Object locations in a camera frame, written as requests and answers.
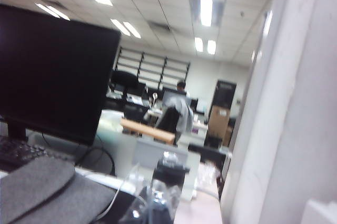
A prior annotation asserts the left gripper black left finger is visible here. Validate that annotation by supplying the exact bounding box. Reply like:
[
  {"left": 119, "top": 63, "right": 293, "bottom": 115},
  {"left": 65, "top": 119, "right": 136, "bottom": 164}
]
[{"left": 133, "top": 186, "right": 153, "bottom": 224}]

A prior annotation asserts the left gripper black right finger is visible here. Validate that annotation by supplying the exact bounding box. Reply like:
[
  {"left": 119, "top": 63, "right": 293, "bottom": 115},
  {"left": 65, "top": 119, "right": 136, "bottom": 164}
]
[{"left": 155, "top": 202, "right": 174, "bottom": 224}]

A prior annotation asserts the clear plastic mug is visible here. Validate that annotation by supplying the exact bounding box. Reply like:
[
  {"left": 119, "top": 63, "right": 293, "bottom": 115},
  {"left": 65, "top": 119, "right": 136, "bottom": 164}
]
[{"left": 118, "top": 162, "right": 221, "bottom": 224}]

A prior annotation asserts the wooden plank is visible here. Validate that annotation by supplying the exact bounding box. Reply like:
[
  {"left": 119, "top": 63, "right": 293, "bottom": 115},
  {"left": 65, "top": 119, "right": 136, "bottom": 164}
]
[{"left": 120, "top": 118, "right": 176, "bottom": 145}]

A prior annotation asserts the pale rounded plastic casing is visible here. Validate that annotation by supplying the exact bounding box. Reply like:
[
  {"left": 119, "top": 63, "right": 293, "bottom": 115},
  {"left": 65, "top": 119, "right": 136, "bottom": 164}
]
[{"left": 97, "top": 109, "right": 124, "bottom": 135}]

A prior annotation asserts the brown cardboard box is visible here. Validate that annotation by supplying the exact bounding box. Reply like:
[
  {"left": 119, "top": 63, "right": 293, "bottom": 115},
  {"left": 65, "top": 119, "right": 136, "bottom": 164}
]
[{"left": 207, "top": 104, "right": 231, "bottom": 147}]

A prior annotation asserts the grey felt pad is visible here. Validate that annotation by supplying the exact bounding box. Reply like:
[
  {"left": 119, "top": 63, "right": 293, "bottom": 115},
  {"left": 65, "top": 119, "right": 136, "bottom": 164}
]
[{"left": 0, "top": 155, "right": 118, "bottom": 224}]

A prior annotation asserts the person with dark hair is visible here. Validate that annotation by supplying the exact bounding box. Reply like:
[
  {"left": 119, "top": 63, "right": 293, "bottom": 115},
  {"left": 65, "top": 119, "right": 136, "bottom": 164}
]
[{"left": 175, "top": 80, "right": 188, "bottom": 96}]

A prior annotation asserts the black office chair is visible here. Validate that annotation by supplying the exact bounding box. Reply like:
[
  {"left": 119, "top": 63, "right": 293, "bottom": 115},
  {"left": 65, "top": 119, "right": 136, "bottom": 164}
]
[{"left": 110, "top": 70, "right": 140, "bottom": 92}]

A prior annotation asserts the tall black cabinet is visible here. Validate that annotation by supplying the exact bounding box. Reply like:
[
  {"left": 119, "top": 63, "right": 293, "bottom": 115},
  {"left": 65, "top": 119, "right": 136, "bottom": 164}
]
[{"left": 214, "top": 79, "right": 237, "bottom": 109}]

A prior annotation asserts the black keyboard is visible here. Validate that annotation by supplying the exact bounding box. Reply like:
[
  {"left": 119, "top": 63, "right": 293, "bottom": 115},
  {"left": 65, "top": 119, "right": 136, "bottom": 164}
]
[{"left": 0, "top": 135, "right": 49, "bottom": 172}]

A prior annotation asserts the large black computer monitor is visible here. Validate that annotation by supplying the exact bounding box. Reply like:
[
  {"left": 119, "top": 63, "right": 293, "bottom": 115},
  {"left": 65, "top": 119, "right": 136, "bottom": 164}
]
[{"left": 0, "top": 4, "right": 122, "bottom": 145}]

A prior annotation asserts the twin tube ceiling light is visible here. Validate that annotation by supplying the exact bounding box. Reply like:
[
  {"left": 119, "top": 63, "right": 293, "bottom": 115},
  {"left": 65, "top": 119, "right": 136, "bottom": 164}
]
[
  {"left": 110, "top": 18, "right": 142, "bottom": 40},
  {"left": 194, "top": 36, "right": 217, "bottom": 55},
  {"left": 35, "top": 2, "right": 71, "bottom": 22}
]

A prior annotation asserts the thin white cable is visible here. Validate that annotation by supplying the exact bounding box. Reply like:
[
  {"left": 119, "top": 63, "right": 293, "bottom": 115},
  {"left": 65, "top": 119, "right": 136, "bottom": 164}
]
[{"left": 76, "top": 164, "right": 150, "bottom": 221}]

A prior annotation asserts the black desk cable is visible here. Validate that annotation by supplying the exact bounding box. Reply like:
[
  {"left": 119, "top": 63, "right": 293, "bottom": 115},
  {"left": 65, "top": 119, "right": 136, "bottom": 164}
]
[{"left": 75, "top": 146, "right": 116, "bottom": 176}]

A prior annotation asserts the black wall shelf rack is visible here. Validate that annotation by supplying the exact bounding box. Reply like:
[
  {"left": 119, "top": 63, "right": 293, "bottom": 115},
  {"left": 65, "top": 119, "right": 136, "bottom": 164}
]
[{"left": 115, "top": 46, "right": 192, "bottom": 93}]

